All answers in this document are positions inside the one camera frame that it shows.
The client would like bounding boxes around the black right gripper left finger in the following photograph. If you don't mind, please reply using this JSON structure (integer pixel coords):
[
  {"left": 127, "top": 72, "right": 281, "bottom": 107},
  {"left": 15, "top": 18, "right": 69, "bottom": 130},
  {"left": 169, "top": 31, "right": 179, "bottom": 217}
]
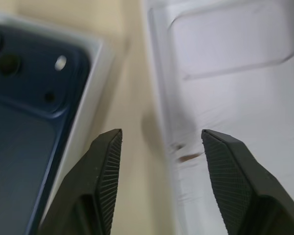
[{"left": 38, "top": 128, "right": 123, "bottom": 235}]

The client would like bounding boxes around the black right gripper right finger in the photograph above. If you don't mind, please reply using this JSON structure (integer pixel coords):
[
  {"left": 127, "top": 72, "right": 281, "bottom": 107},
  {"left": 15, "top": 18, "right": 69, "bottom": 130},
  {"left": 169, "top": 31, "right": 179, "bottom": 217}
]
[{"left": 201, "top": 129, "right": 294, "bottom": 235}]

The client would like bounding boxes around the dark blue smartphone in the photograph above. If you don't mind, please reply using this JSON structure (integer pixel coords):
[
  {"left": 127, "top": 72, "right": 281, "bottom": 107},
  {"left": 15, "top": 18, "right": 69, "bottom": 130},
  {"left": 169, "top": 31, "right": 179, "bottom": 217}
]
[{"left": 0, "top": 23, "right": 92, "bottom": 235}]

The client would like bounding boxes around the white phone box base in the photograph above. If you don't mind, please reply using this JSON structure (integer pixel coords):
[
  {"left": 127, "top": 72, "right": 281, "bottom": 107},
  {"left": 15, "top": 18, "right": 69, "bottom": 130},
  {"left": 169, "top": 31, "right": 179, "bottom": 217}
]
[{"left": 0, "top": 9, "right": 116, "bottom": 222}]

